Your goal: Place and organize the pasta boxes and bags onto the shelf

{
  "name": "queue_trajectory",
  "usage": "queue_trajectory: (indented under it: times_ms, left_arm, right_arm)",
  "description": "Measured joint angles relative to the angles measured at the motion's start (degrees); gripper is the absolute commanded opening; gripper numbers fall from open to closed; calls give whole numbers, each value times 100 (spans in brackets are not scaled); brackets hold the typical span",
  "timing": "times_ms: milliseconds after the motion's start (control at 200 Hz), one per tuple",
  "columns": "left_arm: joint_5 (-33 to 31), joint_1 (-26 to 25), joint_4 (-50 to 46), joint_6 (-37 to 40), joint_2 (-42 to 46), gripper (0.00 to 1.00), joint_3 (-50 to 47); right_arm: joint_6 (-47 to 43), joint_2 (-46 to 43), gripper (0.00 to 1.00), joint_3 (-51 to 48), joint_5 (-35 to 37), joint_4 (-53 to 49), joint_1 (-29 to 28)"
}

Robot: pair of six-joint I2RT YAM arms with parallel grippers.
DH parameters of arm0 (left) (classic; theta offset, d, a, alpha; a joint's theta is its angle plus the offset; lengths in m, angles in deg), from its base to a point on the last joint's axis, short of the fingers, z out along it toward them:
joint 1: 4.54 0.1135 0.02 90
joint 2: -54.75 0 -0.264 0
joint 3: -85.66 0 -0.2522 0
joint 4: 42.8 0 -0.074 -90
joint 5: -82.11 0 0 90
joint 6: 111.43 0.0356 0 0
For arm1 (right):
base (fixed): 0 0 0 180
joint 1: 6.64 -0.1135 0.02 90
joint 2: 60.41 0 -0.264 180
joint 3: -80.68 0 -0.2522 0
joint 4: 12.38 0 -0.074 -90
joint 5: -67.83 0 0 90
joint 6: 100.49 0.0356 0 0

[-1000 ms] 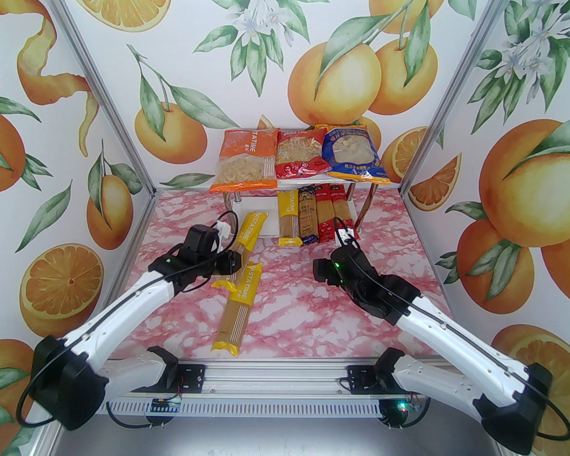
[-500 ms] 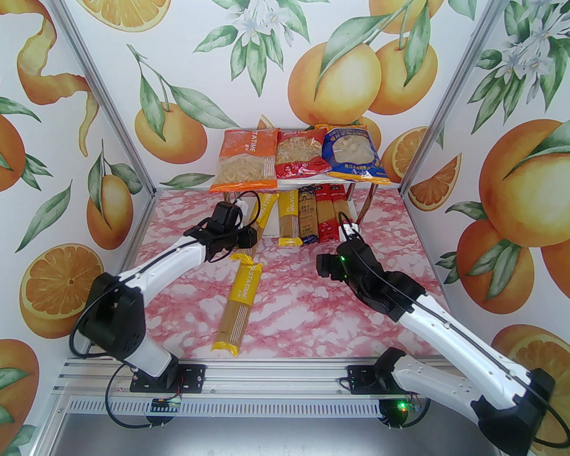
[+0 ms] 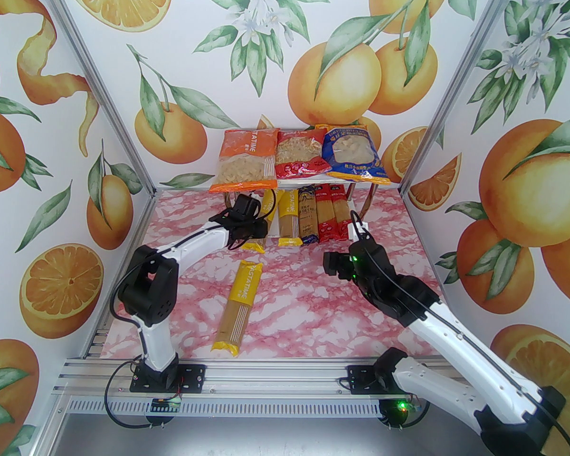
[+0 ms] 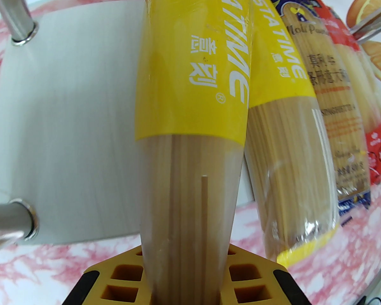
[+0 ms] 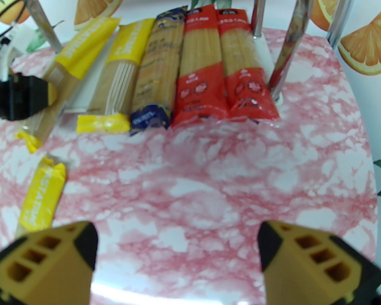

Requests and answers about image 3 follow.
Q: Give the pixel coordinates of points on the yellow pastatime spaghetti pack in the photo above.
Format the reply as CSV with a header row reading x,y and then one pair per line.
x,y
289,216
237,307
269,207

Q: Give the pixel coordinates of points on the red spaghetti pack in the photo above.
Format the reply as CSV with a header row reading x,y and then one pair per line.
x,y
340,212
324,216

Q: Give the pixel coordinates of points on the orange pastatime pasta bag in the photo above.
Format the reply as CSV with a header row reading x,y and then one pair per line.
x,y
242,164

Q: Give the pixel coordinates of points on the dark blue spaghetti pack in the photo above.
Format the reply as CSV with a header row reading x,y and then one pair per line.
x,y
308,216

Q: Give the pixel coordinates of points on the red macaroni pasta bag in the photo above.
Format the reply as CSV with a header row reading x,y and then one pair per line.
x,y
299,155

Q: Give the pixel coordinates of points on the blue orecchiette pasta bag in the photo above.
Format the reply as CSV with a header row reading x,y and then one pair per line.
x,y
351,152

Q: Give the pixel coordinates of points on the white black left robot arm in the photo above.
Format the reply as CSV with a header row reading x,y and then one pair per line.
x,y
194,245

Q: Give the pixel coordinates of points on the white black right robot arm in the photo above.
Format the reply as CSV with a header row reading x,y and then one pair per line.
x,y
446,335

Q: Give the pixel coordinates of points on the white two-tier shelf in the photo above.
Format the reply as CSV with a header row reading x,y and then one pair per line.
x,y
304,177

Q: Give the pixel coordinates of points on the small circuit board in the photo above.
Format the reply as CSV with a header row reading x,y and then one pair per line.
x,y
166,405
401,405

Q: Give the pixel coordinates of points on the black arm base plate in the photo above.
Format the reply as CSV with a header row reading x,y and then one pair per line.
x,y
361,378
192,378

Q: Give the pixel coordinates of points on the aluminium mounting rail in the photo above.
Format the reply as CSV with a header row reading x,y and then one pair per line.
x,y
266,373

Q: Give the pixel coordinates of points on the aluminium frame post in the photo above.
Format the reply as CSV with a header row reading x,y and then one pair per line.
x,y
99,81
459,81

